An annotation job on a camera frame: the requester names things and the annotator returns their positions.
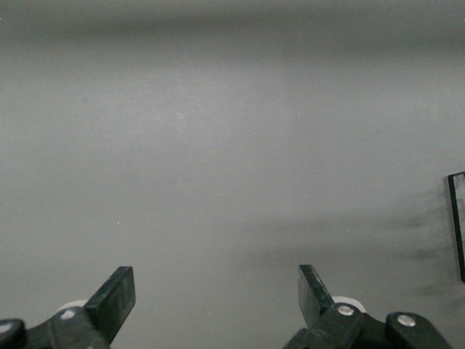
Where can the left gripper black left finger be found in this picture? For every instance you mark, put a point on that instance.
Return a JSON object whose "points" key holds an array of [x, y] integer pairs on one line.
{"points": [[116, 298]]}

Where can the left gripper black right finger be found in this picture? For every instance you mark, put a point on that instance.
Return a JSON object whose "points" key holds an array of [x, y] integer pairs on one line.
{"points": [[312, 301]]}

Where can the dark grey table mat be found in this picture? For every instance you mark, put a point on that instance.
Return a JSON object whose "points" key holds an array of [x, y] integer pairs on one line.
{"points": [[218, 145]]}

